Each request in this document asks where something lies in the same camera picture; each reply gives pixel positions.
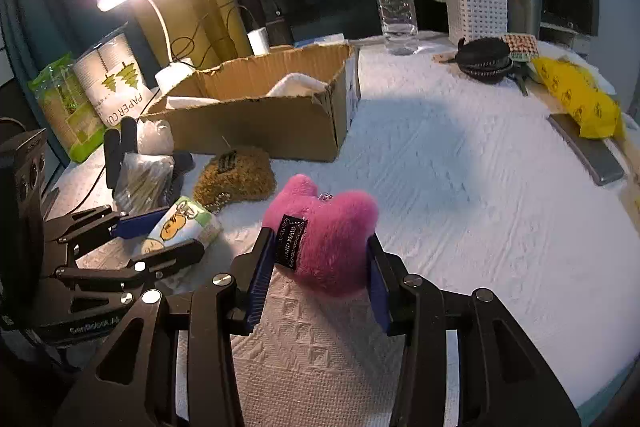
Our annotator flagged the black cable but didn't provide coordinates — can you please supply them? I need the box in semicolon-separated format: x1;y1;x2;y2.
169;0;261;72

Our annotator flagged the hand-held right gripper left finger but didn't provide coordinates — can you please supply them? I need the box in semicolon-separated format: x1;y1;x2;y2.
54;227;277;427

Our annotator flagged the clear plastic bag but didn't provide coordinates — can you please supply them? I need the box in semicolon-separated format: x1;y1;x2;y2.
104;116;194;214

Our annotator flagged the steel kettle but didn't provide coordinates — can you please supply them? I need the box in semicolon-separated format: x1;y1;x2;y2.
502;0;544;40

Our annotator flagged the white folded cloth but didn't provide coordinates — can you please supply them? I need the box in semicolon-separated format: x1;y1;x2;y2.
164;95;222;111

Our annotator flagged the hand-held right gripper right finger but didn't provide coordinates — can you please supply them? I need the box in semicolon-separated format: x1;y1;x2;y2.
366;237;583;427

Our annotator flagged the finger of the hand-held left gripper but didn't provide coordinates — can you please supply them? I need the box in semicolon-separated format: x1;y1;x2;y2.
44;204;172;254
54;239;207;295

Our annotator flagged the patterned card packet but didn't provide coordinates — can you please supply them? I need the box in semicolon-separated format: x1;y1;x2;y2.
500;33;540;63

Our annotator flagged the yellow plastic bag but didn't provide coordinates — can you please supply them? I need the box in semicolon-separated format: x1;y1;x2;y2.
530;56;626;140

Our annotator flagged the cartoon printed soft pouch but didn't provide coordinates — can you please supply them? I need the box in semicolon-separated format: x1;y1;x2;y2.
139;195;223;266

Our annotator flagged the brown plush toy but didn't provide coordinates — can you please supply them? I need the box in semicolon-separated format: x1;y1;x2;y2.
193;147;278;210

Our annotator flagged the cardboard box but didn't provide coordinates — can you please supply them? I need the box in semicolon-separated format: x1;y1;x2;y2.
142;42;356;163

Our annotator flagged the white plastic basket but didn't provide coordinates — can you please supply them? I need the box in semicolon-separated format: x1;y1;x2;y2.
443;0;510;46

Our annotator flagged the white towel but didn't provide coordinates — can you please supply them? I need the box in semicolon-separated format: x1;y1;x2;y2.
266;72;332;98

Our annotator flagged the white charger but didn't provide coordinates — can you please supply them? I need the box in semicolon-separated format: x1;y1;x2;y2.
247;26;271;56

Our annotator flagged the green packet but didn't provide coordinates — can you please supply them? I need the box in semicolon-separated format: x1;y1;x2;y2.
27;52;109;164

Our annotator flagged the grey flat phone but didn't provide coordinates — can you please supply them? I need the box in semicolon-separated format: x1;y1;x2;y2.
547;112;626;187

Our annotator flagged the paper cup pack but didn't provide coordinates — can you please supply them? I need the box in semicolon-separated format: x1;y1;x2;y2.
72;22;157;128

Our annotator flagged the black zip pouch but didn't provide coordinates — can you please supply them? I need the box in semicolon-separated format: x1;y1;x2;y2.
456;36;515;83

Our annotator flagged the pink plush toy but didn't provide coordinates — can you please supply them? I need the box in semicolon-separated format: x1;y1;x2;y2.
262;174;380;298

